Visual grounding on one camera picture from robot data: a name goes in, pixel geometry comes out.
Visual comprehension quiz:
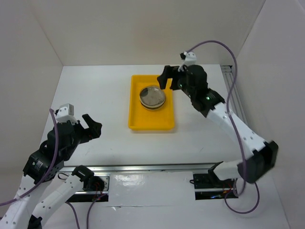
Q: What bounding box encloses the aluminium rail at right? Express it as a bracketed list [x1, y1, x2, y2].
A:
[220, 65, 247, 123]

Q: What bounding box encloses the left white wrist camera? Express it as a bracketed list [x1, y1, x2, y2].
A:
[55, 104, 78, 125]

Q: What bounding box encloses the yellow and black patterned plate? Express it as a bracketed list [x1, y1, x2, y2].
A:
[141, 104, 164, 111]

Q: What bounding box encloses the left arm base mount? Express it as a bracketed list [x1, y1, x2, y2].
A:
[68, 175, 110, 203]

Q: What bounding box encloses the yellow plastic bin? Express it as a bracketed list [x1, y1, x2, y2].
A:
[128, 75, 175, 131]

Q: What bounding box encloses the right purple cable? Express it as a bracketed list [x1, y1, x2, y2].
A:
[188, 40, 260, 213]

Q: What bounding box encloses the smoky grey glass plate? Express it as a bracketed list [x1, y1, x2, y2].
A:
[139, 85, 166, 108]

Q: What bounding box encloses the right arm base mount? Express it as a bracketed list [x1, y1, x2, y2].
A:
[189, 174, 237, 200]

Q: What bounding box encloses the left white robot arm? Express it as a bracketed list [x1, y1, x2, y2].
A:
[0, 114, 104, 229]

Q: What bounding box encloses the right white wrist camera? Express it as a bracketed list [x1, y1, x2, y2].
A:
[178, 51, 197, 72]

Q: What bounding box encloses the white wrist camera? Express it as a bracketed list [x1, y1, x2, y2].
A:
[55, 104, 78, 125]
[178, 51, 197, 72]

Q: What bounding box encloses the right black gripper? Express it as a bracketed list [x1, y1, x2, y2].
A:
[158, 64, 195, 97]

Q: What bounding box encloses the aluminium rail at front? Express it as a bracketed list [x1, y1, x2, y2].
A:
[56, 162, 224, 174]

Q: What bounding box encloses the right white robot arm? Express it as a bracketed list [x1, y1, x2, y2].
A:
[157, 65, 279, 187]

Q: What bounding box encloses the aluminium rail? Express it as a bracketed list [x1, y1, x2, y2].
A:
[56, 162, 224, 174]
[220, 65, 247, 123]

